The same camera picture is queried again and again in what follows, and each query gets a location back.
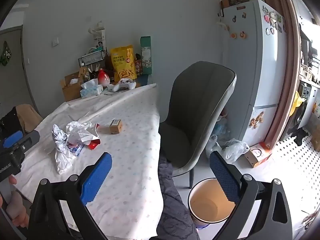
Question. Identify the white plastic mailing bag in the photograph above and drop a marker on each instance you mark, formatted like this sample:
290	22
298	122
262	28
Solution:
62	161

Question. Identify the dark washing machine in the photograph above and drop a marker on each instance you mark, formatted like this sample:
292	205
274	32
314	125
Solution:
303	116

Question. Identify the black cloth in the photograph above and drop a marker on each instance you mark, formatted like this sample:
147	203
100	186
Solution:
301	135

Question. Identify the clear plastic bag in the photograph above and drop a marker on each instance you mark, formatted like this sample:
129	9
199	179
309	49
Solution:
233	150

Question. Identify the white refrigerator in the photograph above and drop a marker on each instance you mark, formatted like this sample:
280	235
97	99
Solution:
252	67

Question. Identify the white wall switch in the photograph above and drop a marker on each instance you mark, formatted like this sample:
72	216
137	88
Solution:
55	42

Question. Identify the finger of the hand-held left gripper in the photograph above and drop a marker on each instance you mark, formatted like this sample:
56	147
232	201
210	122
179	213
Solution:
12	140

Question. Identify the brown bear magnets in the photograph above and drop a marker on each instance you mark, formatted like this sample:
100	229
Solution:
257	121

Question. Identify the crumpled white paper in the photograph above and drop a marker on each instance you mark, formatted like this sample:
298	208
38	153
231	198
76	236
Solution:
75	128

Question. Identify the cluster of fridge magnets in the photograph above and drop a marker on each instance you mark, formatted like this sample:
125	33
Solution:
273	21

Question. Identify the person's left hand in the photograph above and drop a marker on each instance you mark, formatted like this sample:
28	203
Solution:
15	205

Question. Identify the green carton box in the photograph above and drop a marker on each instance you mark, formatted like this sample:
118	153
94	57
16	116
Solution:
145	55

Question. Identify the crumpled silver foil wrapper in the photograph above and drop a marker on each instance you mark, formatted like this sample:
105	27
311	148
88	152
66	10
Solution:
58	135

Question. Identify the small cardboard box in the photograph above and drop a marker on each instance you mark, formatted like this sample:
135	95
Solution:
115	126

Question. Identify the red white peach ornament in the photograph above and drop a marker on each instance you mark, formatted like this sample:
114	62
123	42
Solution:
103	78

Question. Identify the torn red white packet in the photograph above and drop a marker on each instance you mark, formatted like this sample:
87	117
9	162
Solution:
91	140

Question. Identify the green wall hanging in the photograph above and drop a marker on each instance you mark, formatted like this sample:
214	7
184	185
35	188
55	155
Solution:
5	53

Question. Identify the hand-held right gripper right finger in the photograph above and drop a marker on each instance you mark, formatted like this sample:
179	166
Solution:
225	180

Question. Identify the cream round bin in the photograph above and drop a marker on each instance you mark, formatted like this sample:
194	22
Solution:
207	205

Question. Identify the dark pen holder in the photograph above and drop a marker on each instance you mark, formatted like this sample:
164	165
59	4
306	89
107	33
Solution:
93	75

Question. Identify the pack of water bottles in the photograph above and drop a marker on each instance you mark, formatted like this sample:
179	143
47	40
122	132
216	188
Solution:
221	130

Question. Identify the blue tissue packet wrapper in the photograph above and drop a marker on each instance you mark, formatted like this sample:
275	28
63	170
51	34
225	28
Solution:
76	150

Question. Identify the soft tissue pack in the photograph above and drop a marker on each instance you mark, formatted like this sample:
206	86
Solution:
91	90

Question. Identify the tall white box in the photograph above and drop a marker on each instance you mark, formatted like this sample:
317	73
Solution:
98	38

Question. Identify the open cardboard box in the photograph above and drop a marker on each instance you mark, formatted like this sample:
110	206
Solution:
70	91

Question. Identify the brown chair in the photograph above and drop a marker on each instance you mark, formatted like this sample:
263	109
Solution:
30	117

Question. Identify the person's dark patterned trousers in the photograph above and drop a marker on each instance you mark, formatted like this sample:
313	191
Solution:
172	200

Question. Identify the large cardboard box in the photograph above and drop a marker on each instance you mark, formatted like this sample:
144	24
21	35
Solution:
316	137

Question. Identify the grey shell chair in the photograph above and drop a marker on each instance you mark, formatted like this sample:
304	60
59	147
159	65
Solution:
195	100

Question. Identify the white game controller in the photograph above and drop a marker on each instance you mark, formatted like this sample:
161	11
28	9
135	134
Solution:
123	83

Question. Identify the orange white carton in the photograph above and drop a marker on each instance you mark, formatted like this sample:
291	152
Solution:
257	155

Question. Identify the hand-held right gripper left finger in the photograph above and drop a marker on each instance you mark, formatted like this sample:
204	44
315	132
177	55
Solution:
97	177

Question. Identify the yellow snack bag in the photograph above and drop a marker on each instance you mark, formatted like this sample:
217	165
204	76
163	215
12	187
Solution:
123	62

